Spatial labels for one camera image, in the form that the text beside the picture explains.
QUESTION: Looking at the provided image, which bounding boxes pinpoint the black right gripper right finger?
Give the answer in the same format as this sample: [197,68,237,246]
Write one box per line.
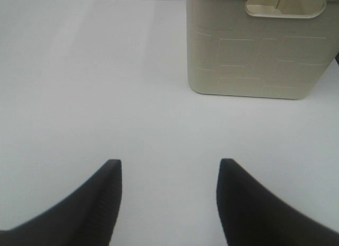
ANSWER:
[216,159,338,245]

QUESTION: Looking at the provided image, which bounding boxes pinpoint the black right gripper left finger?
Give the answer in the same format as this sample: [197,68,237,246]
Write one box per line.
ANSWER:
[1,159,122,245]

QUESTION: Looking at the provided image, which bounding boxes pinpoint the beige plastic storage bin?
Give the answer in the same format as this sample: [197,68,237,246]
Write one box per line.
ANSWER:
[186,0,338,99]

